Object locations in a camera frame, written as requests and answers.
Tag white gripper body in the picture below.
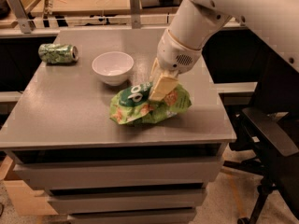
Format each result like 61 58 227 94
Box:
157 29 201 74

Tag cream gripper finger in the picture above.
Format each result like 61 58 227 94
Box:
149 73 178 102
149 59 161 82

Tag green rice chip bag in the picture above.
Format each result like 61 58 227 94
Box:
109 82 192 125

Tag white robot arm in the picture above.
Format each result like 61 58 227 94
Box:
149 0 299 102

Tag white bowl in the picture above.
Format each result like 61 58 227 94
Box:
92 51 134 86

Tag green soda can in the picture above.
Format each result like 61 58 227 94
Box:
38 44 78 64

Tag grey drawer cabinet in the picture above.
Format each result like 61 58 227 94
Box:
0 27 235 224

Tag black office chair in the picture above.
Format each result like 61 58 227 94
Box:
224 53 299 224

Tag wooden back workbench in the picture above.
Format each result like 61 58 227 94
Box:
21 0 181 28

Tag cardboard box on floor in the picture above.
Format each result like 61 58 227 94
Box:
0 156 57 216

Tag middle metal bracket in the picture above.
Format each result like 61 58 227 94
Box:
130 0 141 29

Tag metal bracket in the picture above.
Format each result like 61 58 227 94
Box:
130 0 141 29
7 0 34 34

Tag left metal bracket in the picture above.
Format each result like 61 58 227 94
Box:
7 0 34 34

